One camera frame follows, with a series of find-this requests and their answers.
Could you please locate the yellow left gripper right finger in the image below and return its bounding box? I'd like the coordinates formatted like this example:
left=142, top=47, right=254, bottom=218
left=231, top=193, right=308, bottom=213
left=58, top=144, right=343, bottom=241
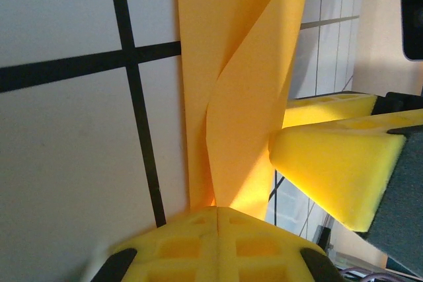
left=217, top=205, right=342, bottom=282

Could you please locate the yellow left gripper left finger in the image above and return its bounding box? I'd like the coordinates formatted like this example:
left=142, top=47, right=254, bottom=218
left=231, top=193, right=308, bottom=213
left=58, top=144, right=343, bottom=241
left=81, top=205, right=219, bottom=282

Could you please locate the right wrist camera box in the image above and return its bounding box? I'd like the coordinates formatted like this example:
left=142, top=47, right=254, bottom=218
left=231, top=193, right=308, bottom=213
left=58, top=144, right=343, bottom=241
left=400, top=0, right=423, bottom=62

